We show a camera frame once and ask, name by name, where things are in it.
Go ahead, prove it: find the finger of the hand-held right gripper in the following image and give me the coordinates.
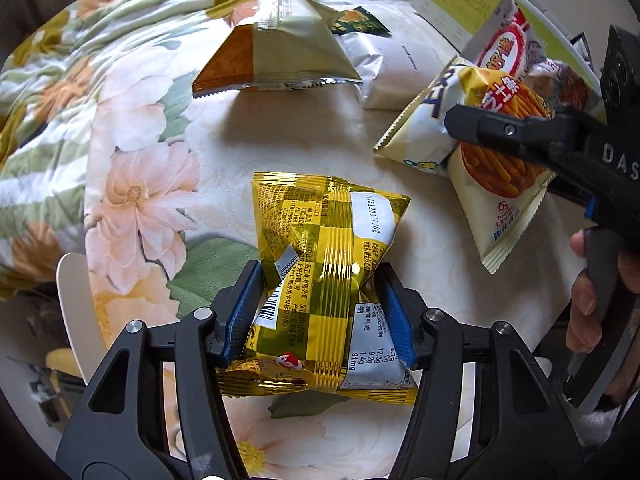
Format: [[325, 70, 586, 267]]
[[444, 104, 602, 174]]

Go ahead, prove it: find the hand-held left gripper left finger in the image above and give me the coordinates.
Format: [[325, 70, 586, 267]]
[[55, 260, 264, 480]]

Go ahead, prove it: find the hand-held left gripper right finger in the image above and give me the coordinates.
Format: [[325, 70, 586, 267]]
[[374, 263, 584, 480]]

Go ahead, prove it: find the white orange stick snack bag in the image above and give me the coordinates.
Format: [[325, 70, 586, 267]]
[[446, 65, 559, 275]]

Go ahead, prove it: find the gold checkered snack bag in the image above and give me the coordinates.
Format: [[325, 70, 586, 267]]
[[217, 171, 419, 406]]

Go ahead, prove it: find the green cardboard box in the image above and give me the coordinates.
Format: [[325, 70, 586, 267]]
[[414, 0, 602, 87]]

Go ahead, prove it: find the person's right hand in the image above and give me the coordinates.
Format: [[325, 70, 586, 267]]
[[566, 229, 610, 358]]

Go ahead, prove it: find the brown snack bag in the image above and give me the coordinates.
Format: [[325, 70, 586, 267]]
[[530, 60, 602, 112]]

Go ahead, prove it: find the red white snack bag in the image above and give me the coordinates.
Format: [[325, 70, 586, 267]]
[[460, 2, 552, 87]]

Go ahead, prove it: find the yellow white snack bag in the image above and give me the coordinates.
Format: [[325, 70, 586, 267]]
[[372, 57, 482, 177]]

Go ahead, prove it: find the white silver snack bag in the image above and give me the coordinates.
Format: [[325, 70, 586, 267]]
[[332, 10, 464, 112]]

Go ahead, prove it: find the white curved panel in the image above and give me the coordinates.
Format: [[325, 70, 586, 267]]
[[56, 252, 109, 367]]

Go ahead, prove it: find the yellow plastic object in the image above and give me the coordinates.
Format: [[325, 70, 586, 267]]
[[46, 349, 85, 378]]

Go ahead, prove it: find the dark green snack bag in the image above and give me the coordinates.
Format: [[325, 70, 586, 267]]
[[330, 6, 392, 37]]

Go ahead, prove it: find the cream floral tablecloth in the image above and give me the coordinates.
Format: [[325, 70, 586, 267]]
[[84, 0, 592, 480]]

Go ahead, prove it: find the white cloth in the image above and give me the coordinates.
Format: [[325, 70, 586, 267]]
[[574, 404, 628, 448]]

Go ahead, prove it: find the orange olive snack bag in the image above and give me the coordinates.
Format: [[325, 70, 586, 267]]
[[192, 0, 364, 97]]

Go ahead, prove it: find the floral blanket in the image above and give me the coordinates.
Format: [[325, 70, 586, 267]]
[[0, 0, 417, 302]]

